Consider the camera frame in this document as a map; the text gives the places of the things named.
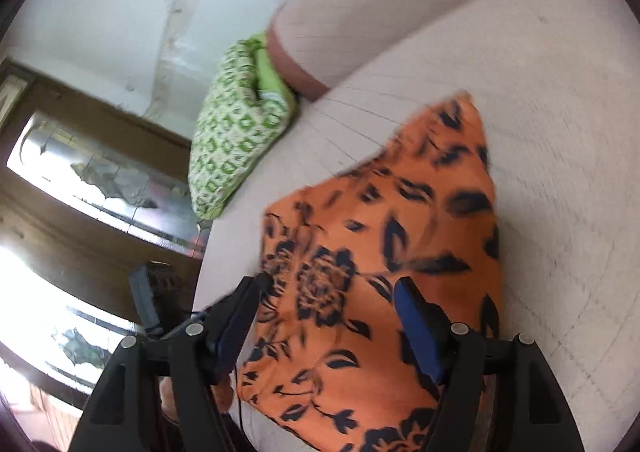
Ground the orange black floral blouse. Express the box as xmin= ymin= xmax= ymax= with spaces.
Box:
xmin=239 ymin=93 xmax=501 ymax=451

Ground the person's left hand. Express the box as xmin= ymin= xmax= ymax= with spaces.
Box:
xmin=158 ymin=373 xmax=236 ymax=428

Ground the wooden stained glass door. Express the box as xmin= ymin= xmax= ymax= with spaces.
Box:
xmin=0 ymin=56 xmax=212 ymax=452

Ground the green white checkered pillow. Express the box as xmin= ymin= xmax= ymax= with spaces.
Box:
xmin=188 ymin=32 xmax=298 ymax=221

